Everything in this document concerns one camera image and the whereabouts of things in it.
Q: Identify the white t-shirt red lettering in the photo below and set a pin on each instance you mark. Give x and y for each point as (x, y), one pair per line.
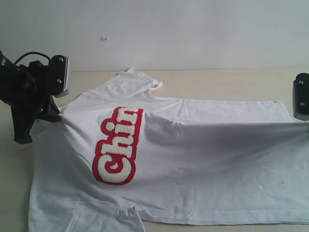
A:
(120, 155)

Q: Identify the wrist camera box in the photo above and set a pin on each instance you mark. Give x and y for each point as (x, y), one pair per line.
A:
(58, 76)
(301, 97)

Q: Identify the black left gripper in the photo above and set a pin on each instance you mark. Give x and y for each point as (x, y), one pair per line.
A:
(24, 89)

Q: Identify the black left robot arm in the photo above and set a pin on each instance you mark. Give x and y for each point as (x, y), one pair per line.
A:
(29, 91)

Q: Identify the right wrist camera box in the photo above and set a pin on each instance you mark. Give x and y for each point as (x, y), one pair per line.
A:
(301, 97)

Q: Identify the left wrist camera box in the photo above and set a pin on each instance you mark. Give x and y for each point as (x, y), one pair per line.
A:
(58, 76)

